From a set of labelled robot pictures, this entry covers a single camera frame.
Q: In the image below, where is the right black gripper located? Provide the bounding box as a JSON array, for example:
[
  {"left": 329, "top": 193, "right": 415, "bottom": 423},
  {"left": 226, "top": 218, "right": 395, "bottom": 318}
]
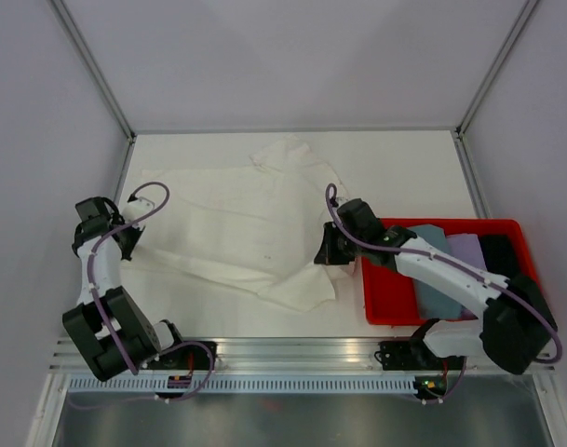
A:
[{"left": 315, "top": 221, "right": 366, "bottom": 264}]

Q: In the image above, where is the white t shirt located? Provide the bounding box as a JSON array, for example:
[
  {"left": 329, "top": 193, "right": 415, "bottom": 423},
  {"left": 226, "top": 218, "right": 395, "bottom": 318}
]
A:
[{"left": 122, "top": 138, "right": 355, "bottom": 312}]

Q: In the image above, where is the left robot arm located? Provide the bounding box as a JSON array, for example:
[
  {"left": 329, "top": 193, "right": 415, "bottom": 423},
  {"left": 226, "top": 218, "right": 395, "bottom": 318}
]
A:
[{"left": 62, "top": 195, "right": 188, "bottom": 382}]

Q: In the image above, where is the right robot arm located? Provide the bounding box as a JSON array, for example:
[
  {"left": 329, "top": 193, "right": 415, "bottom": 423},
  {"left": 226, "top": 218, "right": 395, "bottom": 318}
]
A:
[{"left": 314, "top": 197, "right": 563, "bottom": 375}]

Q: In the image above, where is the red plastic bin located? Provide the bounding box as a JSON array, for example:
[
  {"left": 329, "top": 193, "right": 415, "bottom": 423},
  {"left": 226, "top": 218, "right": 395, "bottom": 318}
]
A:
[{"left": 361, "top": 218, "right": 539, "bottom": 326}]

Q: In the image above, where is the grey-blue rolled t shirt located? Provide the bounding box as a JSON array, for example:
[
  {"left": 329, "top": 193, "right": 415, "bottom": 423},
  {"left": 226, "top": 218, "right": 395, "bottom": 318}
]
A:
[{"left": 410, "top": 224, "right": 463, "bottom": 320}]

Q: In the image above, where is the lilac rolled t shirt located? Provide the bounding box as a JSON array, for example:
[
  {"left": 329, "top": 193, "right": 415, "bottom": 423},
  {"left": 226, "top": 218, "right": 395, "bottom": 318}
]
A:
[{"left": 447, "top": 234, "right": 486, "bottom": 270}]

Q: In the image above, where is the black rolled t shirt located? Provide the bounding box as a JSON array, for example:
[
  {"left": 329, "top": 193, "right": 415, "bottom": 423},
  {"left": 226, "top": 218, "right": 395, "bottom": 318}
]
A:
[{"left": 479, "top": 234, "right": 530, "bottom": 278}]

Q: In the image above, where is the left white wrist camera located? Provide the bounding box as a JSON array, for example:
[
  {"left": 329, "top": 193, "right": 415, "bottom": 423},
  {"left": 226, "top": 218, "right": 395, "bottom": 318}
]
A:
[{"left": 121, "top": 197, "right": 155, "bottom": 223}]

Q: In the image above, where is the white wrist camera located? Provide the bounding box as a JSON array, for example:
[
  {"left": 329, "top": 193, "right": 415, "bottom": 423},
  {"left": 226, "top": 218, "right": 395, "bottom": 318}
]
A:
[
  {"left": 334, "top": 196, "right": 349, "bottom": 208},
  {"left": 121, "top": 197, "right": 155, "bottom": 223}
]

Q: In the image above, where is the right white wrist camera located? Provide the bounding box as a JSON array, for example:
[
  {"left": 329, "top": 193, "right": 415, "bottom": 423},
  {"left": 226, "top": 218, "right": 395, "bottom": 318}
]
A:
[{"left": 334, "top": 196, "right": 349, "bottom": 208}]

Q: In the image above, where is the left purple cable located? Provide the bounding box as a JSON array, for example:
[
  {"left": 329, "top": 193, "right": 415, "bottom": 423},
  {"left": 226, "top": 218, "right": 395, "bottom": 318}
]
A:
[{"left": 68, "top": 181, "right": 217, "bottom": 411}]

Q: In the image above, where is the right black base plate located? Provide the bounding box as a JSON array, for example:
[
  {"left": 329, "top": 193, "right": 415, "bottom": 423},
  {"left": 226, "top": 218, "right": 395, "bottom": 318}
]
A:
[{"left": 374, "top": 339, "right": 465, "bottom": 373}]

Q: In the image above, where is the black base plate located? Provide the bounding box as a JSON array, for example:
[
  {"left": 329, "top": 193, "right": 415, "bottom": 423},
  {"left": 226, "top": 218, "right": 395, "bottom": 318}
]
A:
[
  {"left": 140, "top": 341, "right": 218, "bottom": 372},
  {"left": 374, "top": 339, "right": 465, "bottom": 373}
]

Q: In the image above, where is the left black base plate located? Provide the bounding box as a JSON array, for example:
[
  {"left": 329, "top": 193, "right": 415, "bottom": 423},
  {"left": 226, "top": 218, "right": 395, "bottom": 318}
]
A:
[{"left": 140, "top": 341, "right": 218, "bottom": 372}]

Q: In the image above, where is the white slotted cable duct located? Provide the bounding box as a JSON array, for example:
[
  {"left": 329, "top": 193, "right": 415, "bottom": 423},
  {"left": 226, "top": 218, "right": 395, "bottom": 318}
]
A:
[{"left": 68, "top": 374, "right": 415, "bottom": 394}]

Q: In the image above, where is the aluminium mounting rail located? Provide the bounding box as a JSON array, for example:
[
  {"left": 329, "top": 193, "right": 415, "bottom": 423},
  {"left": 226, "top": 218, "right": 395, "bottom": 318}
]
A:
[{"left": 49, "top": 337, "right": 557, "bottom": 373}]

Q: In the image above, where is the right aluminium frame post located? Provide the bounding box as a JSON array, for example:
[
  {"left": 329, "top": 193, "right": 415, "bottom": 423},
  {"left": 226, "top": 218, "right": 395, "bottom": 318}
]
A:
[{"left": 453, "top": 0, "right": 541, "bottom": 139}]

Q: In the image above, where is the aluminium frame post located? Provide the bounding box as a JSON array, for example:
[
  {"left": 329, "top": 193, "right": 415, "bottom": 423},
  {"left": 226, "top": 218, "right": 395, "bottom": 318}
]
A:
[
  {"left": 47, "top": 0, "right": 136, "bottom": 143},
  {"left": 453, "top": 0, "right": 541, "bottom": 139}
]

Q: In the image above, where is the left aluminium frame post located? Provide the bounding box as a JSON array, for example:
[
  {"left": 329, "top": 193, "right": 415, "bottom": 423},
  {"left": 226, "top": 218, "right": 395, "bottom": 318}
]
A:
[{"left": 47, "top": 0, "right": 136, "bottom": 143}]

